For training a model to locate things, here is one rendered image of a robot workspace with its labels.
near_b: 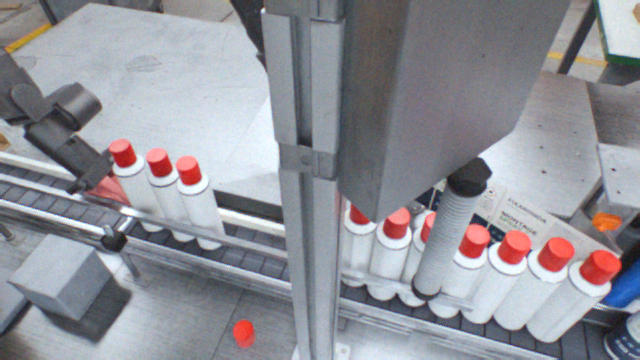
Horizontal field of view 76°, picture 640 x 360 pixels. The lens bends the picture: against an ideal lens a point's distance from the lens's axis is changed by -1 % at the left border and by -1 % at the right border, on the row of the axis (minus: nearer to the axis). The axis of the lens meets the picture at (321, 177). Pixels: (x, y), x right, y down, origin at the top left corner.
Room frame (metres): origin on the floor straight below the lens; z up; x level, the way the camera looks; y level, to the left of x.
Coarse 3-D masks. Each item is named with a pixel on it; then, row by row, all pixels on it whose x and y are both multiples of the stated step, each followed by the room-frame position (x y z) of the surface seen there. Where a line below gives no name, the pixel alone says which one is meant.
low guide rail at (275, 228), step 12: (0, 156) 0.62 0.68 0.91; (12, 156) 0.62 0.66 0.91; (36, 168) 0.60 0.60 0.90; (48, 168) 0.59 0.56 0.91; (60, 168) 0.59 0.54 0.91; (72, 180) 0.57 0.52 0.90; (228, 216) 0.47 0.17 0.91; (240, 216) 0.46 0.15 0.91; (252, 228) 0.45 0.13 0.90; (264, 228) 0.44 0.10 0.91; (276, 228) 0.44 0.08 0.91
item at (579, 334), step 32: (0, 192) 0.55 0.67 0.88; (32, 192) 0.55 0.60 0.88; (96, 224) 0.47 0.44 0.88; (224, 224) 0.47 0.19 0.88; (224, 256) 0.40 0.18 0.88; (256, 256) 0.40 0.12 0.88; (352, 288) 0.34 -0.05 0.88; (448, 320) 0.28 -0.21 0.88; (544, 352) 0.23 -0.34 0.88; (576, 352) 0.23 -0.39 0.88
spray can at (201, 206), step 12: (192, 156) 0.45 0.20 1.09; (180, 168) 0.42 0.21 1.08; (192, 168) 0.43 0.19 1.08; (180, 180) 0.43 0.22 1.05; (192, 180) 0.42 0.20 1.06; (204, 180) 0.44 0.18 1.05; (180, 192) 0.42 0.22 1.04; (192, 192) 0.41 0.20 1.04; (204, 192) 0.42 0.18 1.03; (192, 204) 0.41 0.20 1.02; (204, 204) 0.42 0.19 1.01; (216, 204) 0.44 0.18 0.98; (192, 216) 0.41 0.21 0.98; (204, 216) 0.41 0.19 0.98; (216, 216) 0.43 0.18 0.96; (204, 228) 0.41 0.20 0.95; (216, 228) 0.42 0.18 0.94; (204, 240) 0.41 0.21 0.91
